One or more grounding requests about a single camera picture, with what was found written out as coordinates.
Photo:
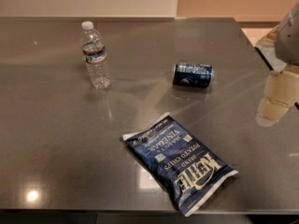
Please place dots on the clear plastic water bottle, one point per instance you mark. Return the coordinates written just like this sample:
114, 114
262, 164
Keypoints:
95, 55

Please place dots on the blue kettle chips bag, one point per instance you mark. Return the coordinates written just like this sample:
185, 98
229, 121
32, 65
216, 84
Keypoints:
179, 161

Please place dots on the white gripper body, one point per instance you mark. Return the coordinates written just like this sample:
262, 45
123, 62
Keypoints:
289, 44

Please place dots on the blue pepsi can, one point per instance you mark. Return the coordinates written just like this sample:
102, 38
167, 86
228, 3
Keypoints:
193, 75

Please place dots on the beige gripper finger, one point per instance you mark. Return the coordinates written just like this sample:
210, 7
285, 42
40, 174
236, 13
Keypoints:
281, 92

